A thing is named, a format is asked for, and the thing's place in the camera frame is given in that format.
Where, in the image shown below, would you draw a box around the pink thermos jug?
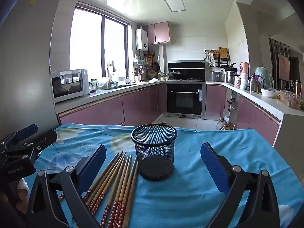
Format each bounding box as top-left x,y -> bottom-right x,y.
240,62 -> 249,82

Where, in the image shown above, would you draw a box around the black range hood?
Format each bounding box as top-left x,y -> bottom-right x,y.
168,60 -> 206,82

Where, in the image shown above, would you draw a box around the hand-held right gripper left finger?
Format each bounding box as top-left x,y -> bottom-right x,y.
27,144 -> 107,228

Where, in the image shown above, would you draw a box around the white bowl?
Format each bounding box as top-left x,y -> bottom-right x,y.
260,88 -> 279,99

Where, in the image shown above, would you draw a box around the blue floral tablecloth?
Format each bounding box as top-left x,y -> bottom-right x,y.
36,123 -> 304,228

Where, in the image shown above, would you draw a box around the wall rack with cutting board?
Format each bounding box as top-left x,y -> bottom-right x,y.
204,47 -> 230,68

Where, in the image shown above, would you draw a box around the white microwave oven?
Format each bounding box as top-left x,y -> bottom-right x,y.
51,69 -> 90,104

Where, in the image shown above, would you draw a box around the grey refrigerator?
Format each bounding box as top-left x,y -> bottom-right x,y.
0,0 -> 67,148

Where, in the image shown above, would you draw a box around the clear plastic container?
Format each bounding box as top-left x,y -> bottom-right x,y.
279,89 -> 302,110

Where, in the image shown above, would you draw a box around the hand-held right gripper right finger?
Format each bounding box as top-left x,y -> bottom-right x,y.
200,142 -> 281,228

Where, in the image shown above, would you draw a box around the person's left hand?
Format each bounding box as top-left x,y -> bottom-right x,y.
0,178 -> 31,219

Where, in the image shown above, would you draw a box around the framed wall picture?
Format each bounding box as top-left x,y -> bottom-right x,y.
278,54 -> 291,82

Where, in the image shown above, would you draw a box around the bunch of wooden chopsticks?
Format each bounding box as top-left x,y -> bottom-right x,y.
58,151 -> 139,228

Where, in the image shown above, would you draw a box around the silver rice cooker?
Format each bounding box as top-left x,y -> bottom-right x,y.
210,71 -> 225,82

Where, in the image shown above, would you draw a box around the white water heater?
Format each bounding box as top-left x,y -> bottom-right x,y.
135,28 -> 149,51

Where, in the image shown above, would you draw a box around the stainless steel pot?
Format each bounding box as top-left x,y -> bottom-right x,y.
224,70 -> 238,84

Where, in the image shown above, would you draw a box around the black built-in oven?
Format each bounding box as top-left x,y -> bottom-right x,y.
166,83 -> 206,120

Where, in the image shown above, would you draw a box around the black mesh cup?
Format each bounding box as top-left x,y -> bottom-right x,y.
131,123 -> 178,181

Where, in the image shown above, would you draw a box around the pink wall cabinet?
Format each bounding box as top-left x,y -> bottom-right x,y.
142,21 -> 171,45

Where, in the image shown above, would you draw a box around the pink base cabinets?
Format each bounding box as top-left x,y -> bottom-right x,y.
205,84 -> 281,146
58,83 -> 165,127

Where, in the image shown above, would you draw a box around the ceiling light panel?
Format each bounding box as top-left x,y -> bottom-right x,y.
162,0 -> 186,12

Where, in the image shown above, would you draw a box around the wok with lid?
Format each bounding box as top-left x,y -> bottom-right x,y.
167,69 -> 183,79

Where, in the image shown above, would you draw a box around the kitchen window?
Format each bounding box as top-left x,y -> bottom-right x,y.
69,3 -> 131,79

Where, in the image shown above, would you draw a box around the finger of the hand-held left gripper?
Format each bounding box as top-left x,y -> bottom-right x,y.
21,129 -> 58,159
0,124 -> 38,150

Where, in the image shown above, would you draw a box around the green kitchen appliance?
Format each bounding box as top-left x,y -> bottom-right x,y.
255,67 -> 275,89

